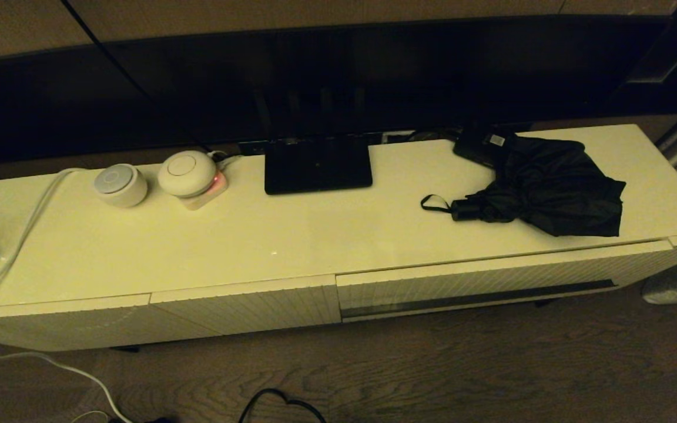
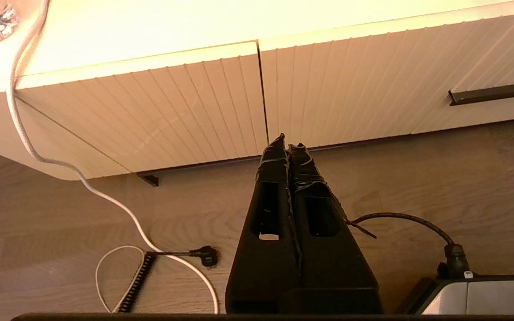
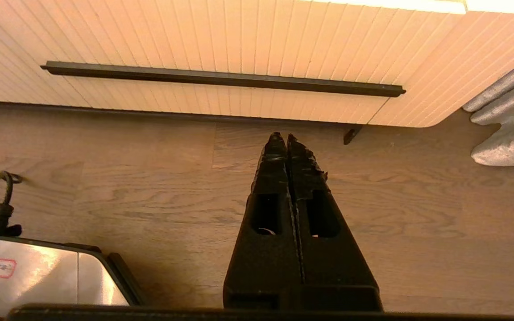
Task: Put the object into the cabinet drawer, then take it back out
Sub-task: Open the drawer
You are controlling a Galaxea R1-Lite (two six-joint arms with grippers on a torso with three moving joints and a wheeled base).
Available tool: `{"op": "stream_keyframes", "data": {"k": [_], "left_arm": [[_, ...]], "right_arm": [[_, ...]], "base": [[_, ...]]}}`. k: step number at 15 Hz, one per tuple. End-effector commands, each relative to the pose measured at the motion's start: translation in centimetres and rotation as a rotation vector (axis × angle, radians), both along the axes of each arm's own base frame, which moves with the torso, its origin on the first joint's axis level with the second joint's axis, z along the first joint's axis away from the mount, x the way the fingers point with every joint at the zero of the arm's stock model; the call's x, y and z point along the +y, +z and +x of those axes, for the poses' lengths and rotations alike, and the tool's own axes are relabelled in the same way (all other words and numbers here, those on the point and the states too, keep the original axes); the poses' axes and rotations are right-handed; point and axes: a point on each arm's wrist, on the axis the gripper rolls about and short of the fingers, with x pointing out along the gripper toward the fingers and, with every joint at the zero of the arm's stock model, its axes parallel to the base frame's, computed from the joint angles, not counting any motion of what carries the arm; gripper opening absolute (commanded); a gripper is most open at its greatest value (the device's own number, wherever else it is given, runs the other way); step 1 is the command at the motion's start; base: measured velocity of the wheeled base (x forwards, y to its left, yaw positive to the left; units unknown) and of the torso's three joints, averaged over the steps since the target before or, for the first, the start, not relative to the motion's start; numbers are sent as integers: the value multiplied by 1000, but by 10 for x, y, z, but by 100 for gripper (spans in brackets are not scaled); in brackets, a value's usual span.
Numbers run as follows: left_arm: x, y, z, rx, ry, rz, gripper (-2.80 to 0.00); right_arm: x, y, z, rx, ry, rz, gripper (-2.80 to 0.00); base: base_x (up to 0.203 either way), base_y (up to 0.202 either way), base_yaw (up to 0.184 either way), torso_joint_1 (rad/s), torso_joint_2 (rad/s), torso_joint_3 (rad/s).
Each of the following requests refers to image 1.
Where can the white cabinet drawer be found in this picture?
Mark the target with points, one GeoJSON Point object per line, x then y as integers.
{"type": "Point", "coordinates": [432, 288]}

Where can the black umbrella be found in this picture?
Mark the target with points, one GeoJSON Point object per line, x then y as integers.
{"type": "Point", "coordinates": [550, 188]}

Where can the white TV cabinet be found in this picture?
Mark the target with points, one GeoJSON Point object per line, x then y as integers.
{"type": "Point", "coordinates": [256, 235]}

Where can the white power strip red light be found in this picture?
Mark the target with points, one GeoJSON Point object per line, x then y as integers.
{"type": "Point", "coordinates": [212, 192]}

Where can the white ribbed cabinet door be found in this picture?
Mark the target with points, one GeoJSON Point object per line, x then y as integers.
{"type": "Point", "coordinates": [244, 308]}
{"type": "Point", "coordinates": [50, 326]}

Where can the black flat television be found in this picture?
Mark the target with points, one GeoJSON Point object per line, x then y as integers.
{"type": "Point", "coordinates": [315, 76]}

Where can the black box with white label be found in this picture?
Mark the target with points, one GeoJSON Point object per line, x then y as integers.
{"type": "Point", "coordinates": [479, 147]}

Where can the white round dome device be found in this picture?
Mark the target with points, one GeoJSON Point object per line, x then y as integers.
{"type": "Point", "coordinates": [185, 173]}

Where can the white speaker with grey top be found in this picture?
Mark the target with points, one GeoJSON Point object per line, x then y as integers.
{"type": "Point", "coordinates": [120, 187]}

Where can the black television base plate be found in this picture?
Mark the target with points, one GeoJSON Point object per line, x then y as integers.
{"type": "Point", "coordinates": [318, 167]}

